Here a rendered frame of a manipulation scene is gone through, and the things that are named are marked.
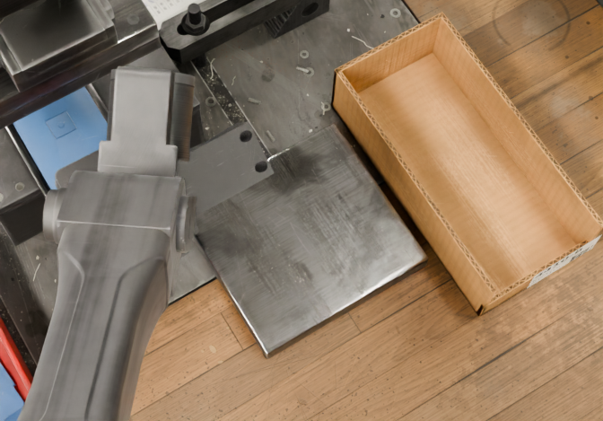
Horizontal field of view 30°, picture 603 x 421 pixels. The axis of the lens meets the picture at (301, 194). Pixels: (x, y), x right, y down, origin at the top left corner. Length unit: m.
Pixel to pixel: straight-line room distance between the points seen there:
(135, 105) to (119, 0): 0.16
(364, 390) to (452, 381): 0.08
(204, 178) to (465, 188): 0.33
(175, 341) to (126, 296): 0.40
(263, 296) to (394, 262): 0.12
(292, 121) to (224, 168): 0.28
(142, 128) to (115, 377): 0.21
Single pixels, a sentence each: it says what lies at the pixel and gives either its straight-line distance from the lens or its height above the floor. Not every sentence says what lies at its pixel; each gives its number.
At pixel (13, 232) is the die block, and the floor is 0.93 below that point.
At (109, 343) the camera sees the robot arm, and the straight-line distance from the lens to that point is 0.60.
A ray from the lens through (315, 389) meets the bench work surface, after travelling 1.00.
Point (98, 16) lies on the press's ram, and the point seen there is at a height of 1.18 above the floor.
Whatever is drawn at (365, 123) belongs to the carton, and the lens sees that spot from 1.03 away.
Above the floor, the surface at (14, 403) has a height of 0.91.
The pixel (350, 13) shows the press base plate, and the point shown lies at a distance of 1.15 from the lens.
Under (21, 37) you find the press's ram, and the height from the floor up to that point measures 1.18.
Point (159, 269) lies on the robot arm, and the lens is 0.64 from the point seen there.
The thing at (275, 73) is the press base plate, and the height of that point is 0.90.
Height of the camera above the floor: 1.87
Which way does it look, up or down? 67 degrees down
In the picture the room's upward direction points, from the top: 3 degrees clockwise
